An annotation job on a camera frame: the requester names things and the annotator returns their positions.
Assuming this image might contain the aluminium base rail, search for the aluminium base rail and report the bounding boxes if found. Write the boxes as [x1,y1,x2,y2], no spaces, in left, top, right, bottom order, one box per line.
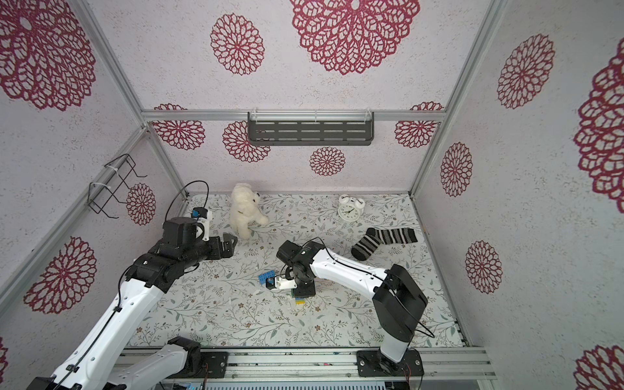
[86,345,497,384]

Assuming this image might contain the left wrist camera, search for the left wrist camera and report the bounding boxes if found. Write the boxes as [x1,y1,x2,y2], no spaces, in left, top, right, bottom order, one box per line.
[191,207,213,241]

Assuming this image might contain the white alarm clock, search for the white alarm clock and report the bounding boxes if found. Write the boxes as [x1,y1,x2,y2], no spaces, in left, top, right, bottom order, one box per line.
[337,194,366,223]

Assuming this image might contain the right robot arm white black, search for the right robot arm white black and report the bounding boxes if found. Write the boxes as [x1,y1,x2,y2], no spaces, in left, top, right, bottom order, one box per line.
[274,240,428,378]

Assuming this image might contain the grey metal wall shelf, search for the grey metal wall shelf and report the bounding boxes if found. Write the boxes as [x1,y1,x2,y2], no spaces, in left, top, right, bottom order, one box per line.
[247,111,375,146]

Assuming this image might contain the black wire wall rack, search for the black wire wall rack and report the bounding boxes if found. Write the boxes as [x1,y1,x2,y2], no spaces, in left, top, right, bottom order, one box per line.
[86,153,146,219]

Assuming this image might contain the white plush teddy bear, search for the white plush teddy bear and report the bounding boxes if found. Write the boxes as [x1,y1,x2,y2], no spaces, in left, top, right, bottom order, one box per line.
[230,183,269,240]

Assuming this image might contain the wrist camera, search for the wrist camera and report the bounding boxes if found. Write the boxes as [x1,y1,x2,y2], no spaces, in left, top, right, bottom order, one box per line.
[191,207,213,241]
[265,276,297,290]

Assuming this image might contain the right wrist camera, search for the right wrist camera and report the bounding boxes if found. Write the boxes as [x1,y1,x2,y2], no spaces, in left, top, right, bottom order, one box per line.
[265,276,297,290]

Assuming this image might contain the black grey striped sock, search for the black grey striped sock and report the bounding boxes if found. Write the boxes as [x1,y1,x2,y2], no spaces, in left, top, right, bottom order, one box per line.
[351,227,418,261]

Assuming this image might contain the light blue long lego brick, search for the light blue long lego brick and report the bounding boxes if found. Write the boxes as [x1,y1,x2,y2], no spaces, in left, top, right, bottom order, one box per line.
[258,271,276,285]

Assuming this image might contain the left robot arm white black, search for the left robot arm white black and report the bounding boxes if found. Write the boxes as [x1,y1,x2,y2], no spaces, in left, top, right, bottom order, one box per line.
[29,217,238,389]

